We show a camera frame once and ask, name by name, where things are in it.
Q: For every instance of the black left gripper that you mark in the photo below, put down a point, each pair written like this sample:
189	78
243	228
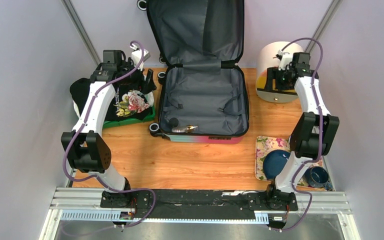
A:
144	87

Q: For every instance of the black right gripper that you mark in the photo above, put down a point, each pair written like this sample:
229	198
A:
273	73

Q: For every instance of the round pastel drawer cabinet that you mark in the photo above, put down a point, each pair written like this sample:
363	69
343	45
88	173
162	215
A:
265	78

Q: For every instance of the black floral print garment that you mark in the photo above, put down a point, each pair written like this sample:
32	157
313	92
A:
129	102

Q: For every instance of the green plastic tray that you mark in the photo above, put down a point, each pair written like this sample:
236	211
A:
148	118

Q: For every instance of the black clothing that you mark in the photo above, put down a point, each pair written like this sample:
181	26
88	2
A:
79	91

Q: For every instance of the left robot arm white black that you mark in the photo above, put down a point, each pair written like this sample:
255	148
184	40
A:
86	155

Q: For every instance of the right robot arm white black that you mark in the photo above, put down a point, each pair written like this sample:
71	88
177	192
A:
314	132

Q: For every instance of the floral pattern tray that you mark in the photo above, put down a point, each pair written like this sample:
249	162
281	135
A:
264	145

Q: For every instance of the dark blue plate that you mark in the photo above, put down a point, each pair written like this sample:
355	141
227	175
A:
274	162

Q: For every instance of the dark blue cup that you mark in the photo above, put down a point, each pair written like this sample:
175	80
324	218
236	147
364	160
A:
318	177

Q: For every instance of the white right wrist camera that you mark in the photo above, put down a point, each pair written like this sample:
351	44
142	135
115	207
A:
285	59

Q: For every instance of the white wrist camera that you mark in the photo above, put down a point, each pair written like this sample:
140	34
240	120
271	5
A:
285	59
139	57

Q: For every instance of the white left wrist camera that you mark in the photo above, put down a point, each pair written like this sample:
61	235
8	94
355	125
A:
139	57

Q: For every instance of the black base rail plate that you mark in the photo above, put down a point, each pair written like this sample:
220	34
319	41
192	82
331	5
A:
188	204

